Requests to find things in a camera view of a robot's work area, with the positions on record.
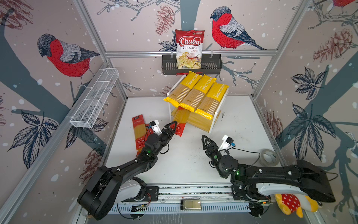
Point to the yellow spaghetti bag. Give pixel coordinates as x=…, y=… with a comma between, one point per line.
x=182, y=88
x=198, y=92
x=211, y=101

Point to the yellow plush toy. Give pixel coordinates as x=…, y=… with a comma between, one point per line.
x=296, y=203

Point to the wooden two-tier shelf rack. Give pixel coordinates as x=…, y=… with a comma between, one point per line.
x=199, y=121

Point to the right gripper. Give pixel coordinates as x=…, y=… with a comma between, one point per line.
x=212, y=149

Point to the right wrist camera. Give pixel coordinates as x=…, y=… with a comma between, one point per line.
x=227, y=143

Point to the white mesh wall basket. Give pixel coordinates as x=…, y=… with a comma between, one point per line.
x=89, y=110

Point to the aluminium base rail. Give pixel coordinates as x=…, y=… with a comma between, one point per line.
x=165, y=199

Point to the red spaghetti box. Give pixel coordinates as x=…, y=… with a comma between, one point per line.
x=140, y=132
x=149, y=131
x=181, y=116

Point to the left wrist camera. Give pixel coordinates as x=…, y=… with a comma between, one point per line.
x=154, y=126

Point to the clear tape roll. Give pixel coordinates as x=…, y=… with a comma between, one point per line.
x=268, y=158

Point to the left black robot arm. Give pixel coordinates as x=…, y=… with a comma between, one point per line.
x=99, y=194

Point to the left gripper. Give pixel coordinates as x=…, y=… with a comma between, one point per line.
x=168, y=130

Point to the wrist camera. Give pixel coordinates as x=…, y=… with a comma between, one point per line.
x=227, y=143
x=154, y=126

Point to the Chuba cassava chips bag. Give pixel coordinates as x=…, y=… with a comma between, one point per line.
x=189, y=48

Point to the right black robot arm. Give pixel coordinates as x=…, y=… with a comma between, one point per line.
x=253, y=183

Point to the small glass container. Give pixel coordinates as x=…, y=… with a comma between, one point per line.
x=190, y=205

